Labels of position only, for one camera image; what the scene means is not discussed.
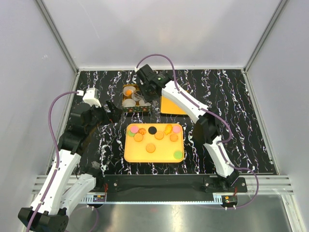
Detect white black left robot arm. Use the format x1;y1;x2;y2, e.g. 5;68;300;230
18;101;123;232

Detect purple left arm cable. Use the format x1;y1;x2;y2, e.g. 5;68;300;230
25;91;100;232

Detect gold tin lid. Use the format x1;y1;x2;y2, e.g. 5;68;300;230
160;96;187;116

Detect pink sandwich cookie right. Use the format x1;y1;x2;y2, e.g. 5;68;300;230
172;125;182;133

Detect orange swirl cookie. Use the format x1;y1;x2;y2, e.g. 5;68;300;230
126;89;133;97

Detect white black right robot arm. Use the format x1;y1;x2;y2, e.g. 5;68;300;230
135;64;239;192

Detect yellow plastic tray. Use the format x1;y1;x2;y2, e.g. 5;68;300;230
124;123;184;163

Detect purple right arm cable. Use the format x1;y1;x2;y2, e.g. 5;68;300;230
136;54;260;211

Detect green sandwich cookie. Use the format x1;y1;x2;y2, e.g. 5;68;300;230
128;130;135;137
173;151;183;160

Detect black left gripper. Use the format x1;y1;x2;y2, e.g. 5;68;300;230
86;99;123;133

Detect orange shell cookie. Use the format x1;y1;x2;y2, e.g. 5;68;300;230
169;134;178;142

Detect tan round biscuit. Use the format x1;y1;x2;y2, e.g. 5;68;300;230
146;143;155;153
154;131;164;140
134;133;143;142

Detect aluminium frame rail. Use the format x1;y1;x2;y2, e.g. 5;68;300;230
31;175;295;205

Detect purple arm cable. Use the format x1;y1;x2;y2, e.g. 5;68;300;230
25;91;100;232
136;54;260;211

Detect white paper cup front-right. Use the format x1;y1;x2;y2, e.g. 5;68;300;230
139;99;152;107

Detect white paper cup back-left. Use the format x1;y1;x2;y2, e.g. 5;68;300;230
123;86;136;97

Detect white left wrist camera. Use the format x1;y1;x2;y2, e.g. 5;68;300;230
77;87;102;108

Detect white paper cup centre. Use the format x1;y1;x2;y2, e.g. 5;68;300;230
131;91;143;102

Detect pink sandwich cookie left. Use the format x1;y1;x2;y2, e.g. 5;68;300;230
130;126;139;133

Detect yellow chick cookie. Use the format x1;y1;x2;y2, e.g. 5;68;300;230
164;124;173;135

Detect orange flower cookie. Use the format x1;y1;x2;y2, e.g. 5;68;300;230
138;128;147;135

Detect black sandwich cookie upper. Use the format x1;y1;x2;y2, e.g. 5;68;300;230
148;126;157;135

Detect white paper cup front-left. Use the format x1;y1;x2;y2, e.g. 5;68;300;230
122;99;136;108

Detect green christmas cookie tin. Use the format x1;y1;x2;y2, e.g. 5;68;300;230
122;84;152;113

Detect green sandwich cookie right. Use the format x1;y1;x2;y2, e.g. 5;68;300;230
173;151;183;160

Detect pink sandwich cookie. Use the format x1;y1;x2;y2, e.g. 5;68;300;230
172;125;182;133
130;126;139;133

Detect green sandwich cookie left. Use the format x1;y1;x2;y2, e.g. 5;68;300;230
128;130;135;137

